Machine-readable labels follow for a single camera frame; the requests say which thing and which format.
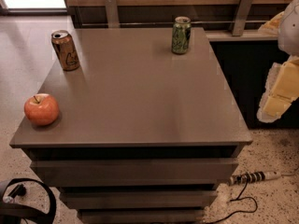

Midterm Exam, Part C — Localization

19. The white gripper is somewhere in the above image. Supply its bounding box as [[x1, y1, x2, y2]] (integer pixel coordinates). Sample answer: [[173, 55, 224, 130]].
[[257, 56, 299, 123]]

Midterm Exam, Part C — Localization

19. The green soda can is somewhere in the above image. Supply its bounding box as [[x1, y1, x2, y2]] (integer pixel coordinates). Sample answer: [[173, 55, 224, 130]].
[[172, 16, 192, 54]]

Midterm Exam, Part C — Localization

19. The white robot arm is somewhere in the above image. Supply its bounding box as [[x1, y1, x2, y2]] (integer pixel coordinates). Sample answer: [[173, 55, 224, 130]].
[[257, 0, 299, 123]]

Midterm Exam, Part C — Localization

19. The brown soda can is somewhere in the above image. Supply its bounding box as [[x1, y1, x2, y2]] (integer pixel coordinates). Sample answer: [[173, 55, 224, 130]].
[[51, 30, 80, 71]]

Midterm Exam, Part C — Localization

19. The red apple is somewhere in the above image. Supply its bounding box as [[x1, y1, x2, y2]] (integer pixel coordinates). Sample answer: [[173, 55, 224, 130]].
[[24, 93, 59, 126]]

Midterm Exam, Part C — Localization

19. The white power strip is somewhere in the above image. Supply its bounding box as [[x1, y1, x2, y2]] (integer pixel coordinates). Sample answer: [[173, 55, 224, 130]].
[[228, 171, 281, 186]]

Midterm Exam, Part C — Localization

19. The grey drawer cabinet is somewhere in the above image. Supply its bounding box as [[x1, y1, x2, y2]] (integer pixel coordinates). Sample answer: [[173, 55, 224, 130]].
[[11, 28, 251, 224]]

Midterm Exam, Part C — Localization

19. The black power cable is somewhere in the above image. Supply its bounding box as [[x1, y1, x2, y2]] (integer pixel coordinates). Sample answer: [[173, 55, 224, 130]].
[[204, 179, 259, 224]]

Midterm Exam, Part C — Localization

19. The right metal wall bracket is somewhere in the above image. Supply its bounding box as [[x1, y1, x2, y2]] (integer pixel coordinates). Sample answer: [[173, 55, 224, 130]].
[[232, 0, 253, 36]]

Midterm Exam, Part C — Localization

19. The metal wall bracket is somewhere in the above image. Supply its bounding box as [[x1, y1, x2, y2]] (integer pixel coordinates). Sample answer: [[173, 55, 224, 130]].
[[104, 0, 121, 28], [232, 0, 253, 36]]

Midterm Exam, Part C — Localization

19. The left metal wall bracket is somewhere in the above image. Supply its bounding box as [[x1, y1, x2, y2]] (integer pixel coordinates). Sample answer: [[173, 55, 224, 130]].
[[104, 0, 121, 28]]

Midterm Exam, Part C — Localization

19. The horizontal metal rail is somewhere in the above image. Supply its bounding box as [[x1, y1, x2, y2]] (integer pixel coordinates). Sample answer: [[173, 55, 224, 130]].
[[81, 20, 267, 28]]

